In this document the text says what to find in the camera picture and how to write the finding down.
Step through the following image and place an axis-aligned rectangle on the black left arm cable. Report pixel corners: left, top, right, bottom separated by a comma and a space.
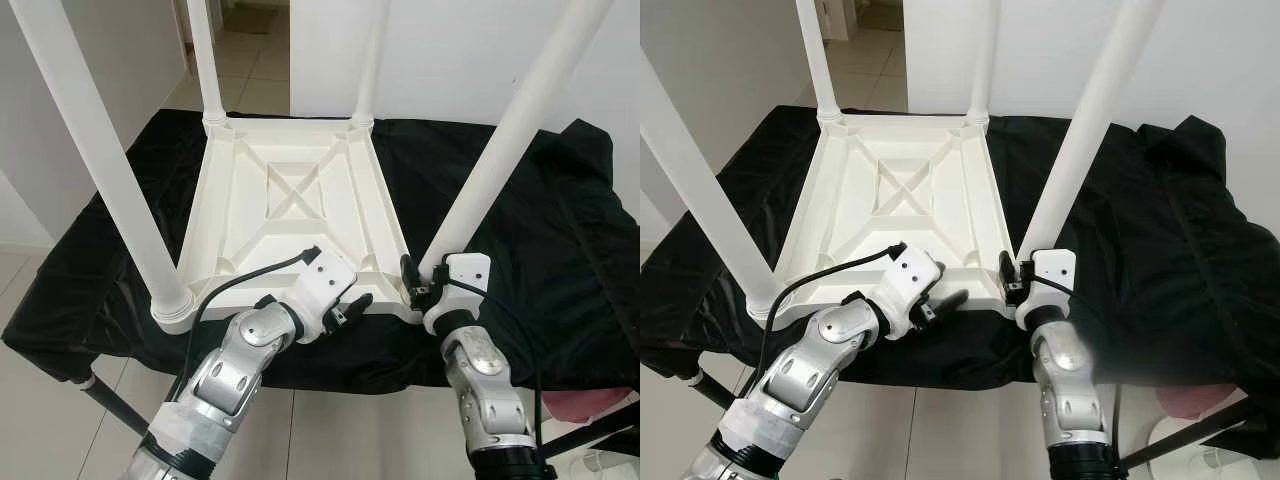
170, 247, 321, 401
755, 242, 908, 401

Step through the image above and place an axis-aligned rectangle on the pink soft object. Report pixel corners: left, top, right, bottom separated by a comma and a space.
545, 388, 636, 421

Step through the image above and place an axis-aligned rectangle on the white plastic table top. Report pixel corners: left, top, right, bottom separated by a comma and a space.
152, 112, 426, 336
765, 110, 1021, 331

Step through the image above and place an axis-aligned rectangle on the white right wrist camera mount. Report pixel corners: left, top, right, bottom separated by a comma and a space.
1015, 250, 1076, 331
422, 253, 491, 336

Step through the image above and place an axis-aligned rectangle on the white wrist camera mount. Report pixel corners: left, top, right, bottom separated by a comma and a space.
422, 253, 491, 336
290, 250, 359, 343
1015, 250, 1076, 331
880, 250, 943, 336

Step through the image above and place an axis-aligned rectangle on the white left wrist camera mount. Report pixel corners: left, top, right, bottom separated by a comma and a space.
290, 250, 359, 343
880, 250, 943, 336

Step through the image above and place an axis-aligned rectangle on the black cloth table cover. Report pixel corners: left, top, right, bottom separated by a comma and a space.
0, 108, 641, 396
640, 105, 1280, 456

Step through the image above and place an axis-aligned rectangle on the white plastic table leg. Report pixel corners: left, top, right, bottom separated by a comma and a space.
795, 0, 843, 123
418, 0, 613, 281
350, 0, 391, 126
640, 50, 791, 321
965, 0, 1001, 123
1015, 0, 1166, 266
187, 0, 229, 126
10, 0, 196, 326

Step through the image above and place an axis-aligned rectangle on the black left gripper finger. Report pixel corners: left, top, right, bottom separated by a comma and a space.
928, 288, 969, 323
335, 292, 375, 327

